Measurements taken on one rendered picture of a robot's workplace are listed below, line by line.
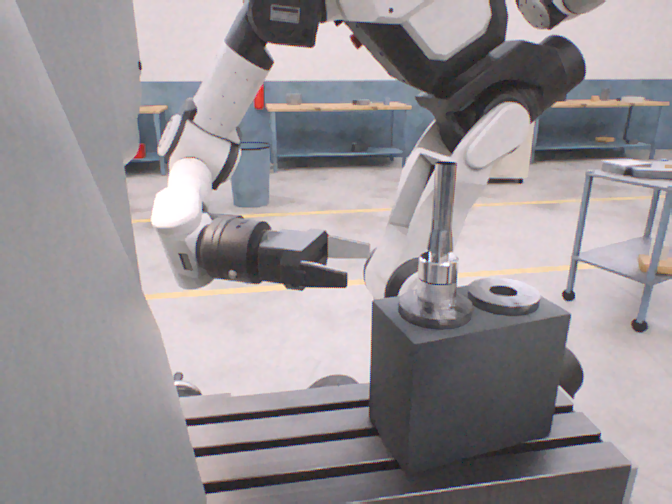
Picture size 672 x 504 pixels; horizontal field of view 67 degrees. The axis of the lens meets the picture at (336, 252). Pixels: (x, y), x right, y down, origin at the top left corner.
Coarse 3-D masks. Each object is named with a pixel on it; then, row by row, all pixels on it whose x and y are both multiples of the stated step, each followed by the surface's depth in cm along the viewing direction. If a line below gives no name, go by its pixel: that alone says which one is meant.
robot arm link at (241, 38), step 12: (240, 12) 82; (240, 24) 82; (228, 36) 84; (240, 36) 82; (252, 36) 82; (240, 48) 83; (252, 48) 83; (264, 48) 84; (252, 60) 84; (264, 60) 84
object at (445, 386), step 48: (480, 288) 66; (528, 288) 66; (384, 336) 63; (432, 336) 57; (480, 336) 58; (528, 336) 61; (384, 384) 65; (432, 384) 58; (480, 384) 61; (528, 384) 64; (384, 432) 67; (432, 432) 61; (480, 432) 64; (528, 432) 67
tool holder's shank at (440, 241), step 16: (448, 176) 55; (448, 192) 56; (432, 208) 58; (448, 208) 57; (432, 224) 58; (448, 224) 58; (432, 240) 58; (448, 240) 58; (432, 256) 59; (448, 256) 59
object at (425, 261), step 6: (426, 252) 61; (420, 258) 60; (426, 258) 59; (450, 258) 60; (456, 258) 60; (420, 264) 60; (426, 264) 59; (432, 264) 58; (438, 264) 58; (444, 264) 58; (450, 264) 58; (456, 264) 59; (432, 270) 58; (438, 270) 58; (444, 270) 58; (450, 270) 58
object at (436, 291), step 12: (420, 276) 60; (432, 276) 59; (444, 276) 58; (456, 276) 59; (420, 288) 60; (432, 288) 59; (444, 288) 59; (456, 288) 61; (420, 300) 61; (432, 300) 60; (444, 300) 59
